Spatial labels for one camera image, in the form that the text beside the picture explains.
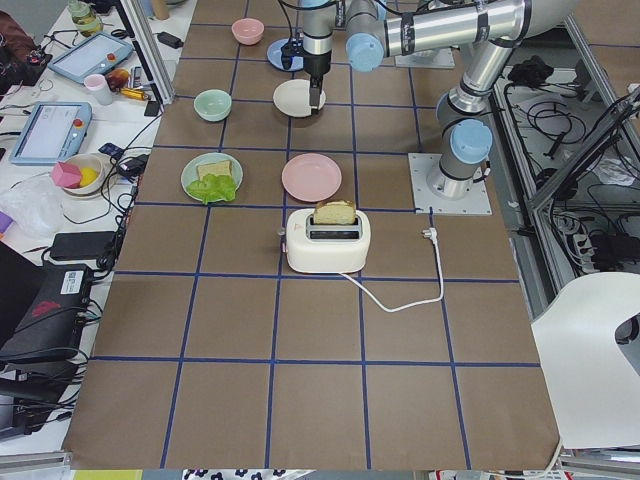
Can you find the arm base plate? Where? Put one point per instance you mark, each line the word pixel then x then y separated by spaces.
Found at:
pixel 434 193
pixel 441 58

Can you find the pink plate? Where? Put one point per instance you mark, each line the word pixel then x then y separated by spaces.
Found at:
pixel 311 177

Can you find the toast slice in toaster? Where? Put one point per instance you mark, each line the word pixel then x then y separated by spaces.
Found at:
pixel 335 212

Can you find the blue plate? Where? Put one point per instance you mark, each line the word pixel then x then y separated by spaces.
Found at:
pixel 274 56

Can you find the black power adapter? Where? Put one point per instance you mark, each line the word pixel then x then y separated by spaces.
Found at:
pixel 80 245

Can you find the pink bowl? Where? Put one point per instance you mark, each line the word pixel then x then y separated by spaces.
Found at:
pixel 248 31

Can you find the green plate with food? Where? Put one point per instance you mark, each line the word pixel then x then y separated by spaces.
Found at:
pixel 189 173

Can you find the green lettuce leaf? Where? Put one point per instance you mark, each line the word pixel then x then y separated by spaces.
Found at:
pixel 212 188

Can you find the bread slice on plate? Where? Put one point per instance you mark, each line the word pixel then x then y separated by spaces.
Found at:
pixel 221 168

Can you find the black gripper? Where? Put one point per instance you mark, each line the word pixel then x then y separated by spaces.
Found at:
pixel 317 64

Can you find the white cup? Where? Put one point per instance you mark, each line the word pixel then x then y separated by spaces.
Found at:
pixel 98 87

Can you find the beige bowl with toys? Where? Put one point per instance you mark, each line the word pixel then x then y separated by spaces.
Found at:
pixel 81 175

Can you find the blue teach pendant near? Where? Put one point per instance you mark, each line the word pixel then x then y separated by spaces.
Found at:
pixel 53 132

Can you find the blue teach pendant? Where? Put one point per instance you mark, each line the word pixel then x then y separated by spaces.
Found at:
pixel 53 132
pixel 97 54

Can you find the white toaster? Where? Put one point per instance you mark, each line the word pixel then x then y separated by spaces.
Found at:
pixel 326 249

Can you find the aluminium frame post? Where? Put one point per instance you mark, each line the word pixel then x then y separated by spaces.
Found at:
pixel 137 26

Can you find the mint green bowl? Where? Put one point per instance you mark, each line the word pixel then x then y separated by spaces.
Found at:
pixel 213 105

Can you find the blue teach pendant far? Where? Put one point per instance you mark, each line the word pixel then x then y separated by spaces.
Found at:
pixel 97 54

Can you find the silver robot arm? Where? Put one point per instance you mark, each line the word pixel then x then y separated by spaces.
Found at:
pixel 374 31

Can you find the cream white plate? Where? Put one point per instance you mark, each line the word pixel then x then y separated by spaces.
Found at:
pixel 292 98

